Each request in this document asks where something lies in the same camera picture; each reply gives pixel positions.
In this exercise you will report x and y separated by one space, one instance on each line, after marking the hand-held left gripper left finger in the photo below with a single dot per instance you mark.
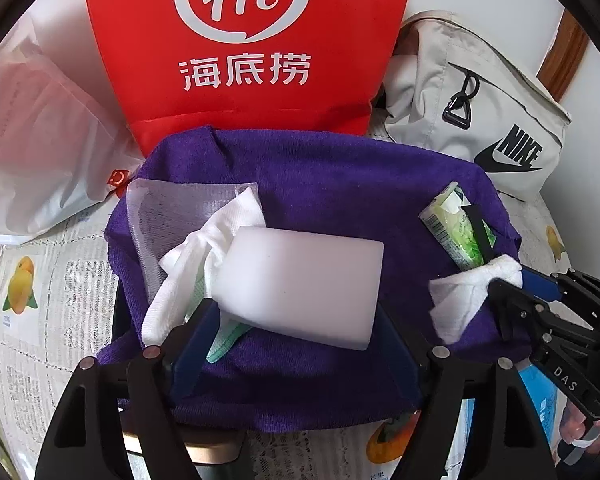
195 350

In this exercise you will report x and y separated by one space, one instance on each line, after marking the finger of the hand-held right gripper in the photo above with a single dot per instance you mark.
540 280
515 310

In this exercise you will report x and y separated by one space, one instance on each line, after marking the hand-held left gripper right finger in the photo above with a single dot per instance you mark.
397 355

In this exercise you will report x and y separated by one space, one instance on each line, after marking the white tissue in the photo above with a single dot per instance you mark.
460 295

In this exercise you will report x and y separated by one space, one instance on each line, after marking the white paper towel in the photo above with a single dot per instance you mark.
195 250

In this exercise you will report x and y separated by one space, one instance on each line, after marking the wooden tray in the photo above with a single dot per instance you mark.
205 455

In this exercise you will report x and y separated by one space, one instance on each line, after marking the small green tissue pack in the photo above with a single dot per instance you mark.
450 225

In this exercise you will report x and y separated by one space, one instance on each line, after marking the white sponge block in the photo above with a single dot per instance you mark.
305 285

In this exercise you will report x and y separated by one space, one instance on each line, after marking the clear mesh bag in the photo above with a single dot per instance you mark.
180 200

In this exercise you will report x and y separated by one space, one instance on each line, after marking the purple towel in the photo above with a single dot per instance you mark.
330 185

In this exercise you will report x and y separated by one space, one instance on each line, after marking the person's right hand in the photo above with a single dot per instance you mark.
577 430

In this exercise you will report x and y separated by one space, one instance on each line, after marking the blue tissue pack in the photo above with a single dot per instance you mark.
542 400

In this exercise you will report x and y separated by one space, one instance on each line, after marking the grey waist bag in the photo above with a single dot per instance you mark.
480 110

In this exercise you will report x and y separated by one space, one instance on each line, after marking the white plastic shopping bag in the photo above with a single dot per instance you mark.
45 135

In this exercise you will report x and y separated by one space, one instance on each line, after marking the red paper bag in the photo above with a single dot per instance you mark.
130 60

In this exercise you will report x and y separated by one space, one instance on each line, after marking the brown wooden door frame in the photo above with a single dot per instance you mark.
565 55

